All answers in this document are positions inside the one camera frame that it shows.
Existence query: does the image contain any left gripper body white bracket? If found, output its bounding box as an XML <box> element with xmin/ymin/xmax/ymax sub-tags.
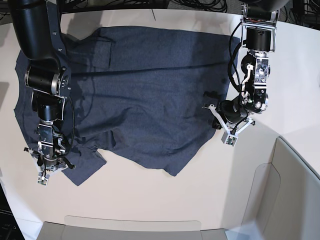
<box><xmin>202</xmin><ymin>104</ymin><xmax>256</xmax><ymax>146</ymax></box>

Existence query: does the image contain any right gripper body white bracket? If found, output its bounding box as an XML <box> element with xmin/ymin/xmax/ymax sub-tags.
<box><xmin>23</xmin><ymin>147</ymin><xmax>76</xmax><ymax>177</ymax></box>

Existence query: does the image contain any dark blue t-shirt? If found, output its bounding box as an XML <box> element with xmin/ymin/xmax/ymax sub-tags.
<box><xmin>13</xmin><ymin>26</ymin><xmax>241</xmax><ymax>187</ymax></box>

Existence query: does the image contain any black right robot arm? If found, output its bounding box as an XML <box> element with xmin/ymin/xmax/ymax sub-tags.
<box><xmin>8</xmin><ymin>0</ymin><xmax>75</xmax><ymax>186</ymax></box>

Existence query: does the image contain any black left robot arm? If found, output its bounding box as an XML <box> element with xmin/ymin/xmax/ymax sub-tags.
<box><xmin>205</xmin><ymin>0</ymin><xmax>288</xmax><ymax>146</ymax></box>

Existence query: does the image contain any grey front partition panel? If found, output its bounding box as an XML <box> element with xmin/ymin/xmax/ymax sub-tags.
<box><xmin>37</xmin><ymin>218</ymin><xmax>228</xmax><ymax>240</ymax></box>

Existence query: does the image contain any grey partition panel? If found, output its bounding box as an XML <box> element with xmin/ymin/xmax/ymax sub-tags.
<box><xmin>37</xmin><ymin>218</ymin><xmax>228</xmax><ymax>240</ymax></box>
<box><xmin>241</xmin><ymin>136</ymin><xmax>320</xmax><ymax>240</ymax></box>

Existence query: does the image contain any grey right side partition panel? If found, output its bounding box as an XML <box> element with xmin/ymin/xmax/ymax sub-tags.
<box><xmin>241</xmin><ymin>136</ymin><xmax>320</xmax><ymax>240</ymax></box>

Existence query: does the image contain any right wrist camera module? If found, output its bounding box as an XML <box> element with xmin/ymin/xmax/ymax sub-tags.
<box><xmin>37</xmin><ymin>174</ymin><xmax>50</xmax><ymax>187</ymax></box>

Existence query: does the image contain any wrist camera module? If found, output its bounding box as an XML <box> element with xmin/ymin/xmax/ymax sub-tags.
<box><xmin>37</xmin><ymin>174</ymin><xmax>50</xmax><ymax>187</ymax></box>
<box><xmin>221</xmin><ymin>132</ymin><xmax>238</xmax><ymax>147</ymax></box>

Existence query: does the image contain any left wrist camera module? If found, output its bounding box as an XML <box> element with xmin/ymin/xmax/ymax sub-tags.
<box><xmin>221</xmin><ymin>132</ymin><xmax>238</xmax><ymax>147</ymax></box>

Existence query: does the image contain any clear acrylic right panel bracket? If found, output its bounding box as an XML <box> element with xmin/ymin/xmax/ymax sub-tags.
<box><xmin>241</xmin><ymin>163</ymin><xmax>281</xmax><ymax>230</ymax></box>

